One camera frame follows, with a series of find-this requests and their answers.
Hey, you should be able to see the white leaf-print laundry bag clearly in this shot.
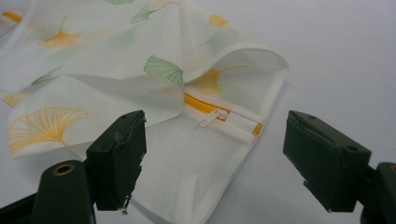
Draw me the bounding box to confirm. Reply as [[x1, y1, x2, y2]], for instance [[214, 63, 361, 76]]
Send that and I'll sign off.
[[0, 0, 290, 224]]

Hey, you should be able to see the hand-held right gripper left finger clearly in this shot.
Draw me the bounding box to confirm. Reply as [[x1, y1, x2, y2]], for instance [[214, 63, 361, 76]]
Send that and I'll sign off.
[[85, 109, 148, 216]]

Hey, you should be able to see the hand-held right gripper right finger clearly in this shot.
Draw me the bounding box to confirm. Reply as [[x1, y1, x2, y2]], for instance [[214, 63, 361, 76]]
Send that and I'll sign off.
[[282, 109, 374, 214]]

